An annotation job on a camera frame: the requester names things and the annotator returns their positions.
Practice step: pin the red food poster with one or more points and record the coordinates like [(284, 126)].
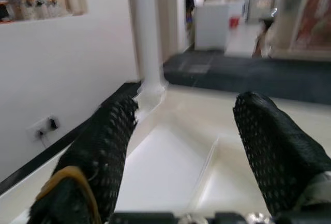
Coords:
[(313, 17)]

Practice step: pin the person leg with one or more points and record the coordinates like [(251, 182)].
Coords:
[(259, 48)]

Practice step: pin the clear storage box orange lid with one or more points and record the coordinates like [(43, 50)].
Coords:
[(284, 14)]

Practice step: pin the black wall plug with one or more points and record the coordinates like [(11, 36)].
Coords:
[(53, 123), (41, 133)]

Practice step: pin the red small bucket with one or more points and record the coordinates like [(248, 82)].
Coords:
[(234, 22)]

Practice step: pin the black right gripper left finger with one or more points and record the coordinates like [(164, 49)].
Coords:
[(103, 156)]

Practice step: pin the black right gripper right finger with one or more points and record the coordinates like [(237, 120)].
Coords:
[(274, 151)]

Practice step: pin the yellow rubber band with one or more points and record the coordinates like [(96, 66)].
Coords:
[(51, 180)]

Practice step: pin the white chest freezer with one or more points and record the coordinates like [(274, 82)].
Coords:
[(212, 27)]

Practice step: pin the white plastic table leg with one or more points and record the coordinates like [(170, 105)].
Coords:
[(147, 27)]

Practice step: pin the white plastic table top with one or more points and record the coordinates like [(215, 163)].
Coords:
[(181, 143)]

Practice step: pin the black table cloth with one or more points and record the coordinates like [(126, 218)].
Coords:
[(258, 79)]

